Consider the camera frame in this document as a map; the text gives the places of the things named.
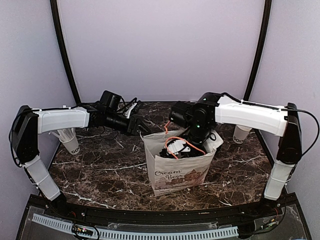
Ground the black frame post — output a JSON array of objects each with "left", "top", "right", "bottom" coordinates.
[
  {"left": 243, "top": 0, "right": 273, "bottom": 101},
  {"left": 49, "top": 0, "right": 81, "bottom": 104}
]

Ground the white slotted cable duct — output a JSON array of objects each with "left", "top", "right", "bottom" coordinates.
[{"left": 31, "top": 213, "right": 239, "bottom": 240}]

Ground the white paper coffee cup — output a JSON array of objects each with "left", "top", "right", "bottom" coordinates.
[{"left": 232, "top": 125, "right": 252, "bottom": 144}]

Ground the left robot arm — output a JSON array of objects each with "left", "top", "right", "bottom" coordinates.
[{"left": 8, "top": 102, "right": 151, "bottom": 218}]

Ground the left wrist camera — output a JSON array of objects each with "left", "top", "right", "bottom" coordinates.
[{"left": 122, "top": 97, "right": 144, "bottom": 119}]

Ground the right black frame post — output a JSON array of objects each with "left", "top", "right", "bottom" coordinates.
[{"left": 243, "top": 0, "right": 273, "bottom": 101}]

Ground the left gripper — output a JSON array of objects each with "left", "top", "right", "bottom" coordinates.
[{"left": 105, "top": 111, "right": 152, "bottom": 136}]

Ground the left black frame post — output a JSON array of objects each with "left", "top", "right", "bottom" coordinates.
[{"left": 49, "top": 0, "right": 81, "bottom": 104}]

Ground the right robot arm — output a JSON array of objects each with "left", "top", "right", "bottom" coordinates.
[{"left": 168, "top": 92, "right": 303, "bottom": 217}]

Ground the paper cup holding straws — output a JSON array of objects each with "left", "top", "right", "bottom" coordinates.
[{"left": 60, "top": 136, "right": 80, "bottom": 155}]

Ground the bundle of straws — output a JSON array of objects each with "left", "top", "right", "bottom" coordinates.
[{"left": 49, "top": 128, "right": 76, "bottom": 143}]

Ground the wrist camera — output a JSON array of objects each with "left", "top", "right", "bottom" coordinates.
[
  {"left": 159, "top": 139, "right": 201, "bottom": 159},
  {"left": 122, "top": 97, "right": 144, "bottom": 119}
]

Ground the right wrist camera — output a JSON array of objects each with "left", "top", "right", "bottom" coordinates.
[{"left": 159, "top": 139, "right": 201, "bottom": 159}]

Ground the white paper takeout bag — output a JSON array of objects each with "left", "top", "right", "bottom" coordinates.
[{"left": 141, "top": 128, "right": 223, "bottom": 197}]

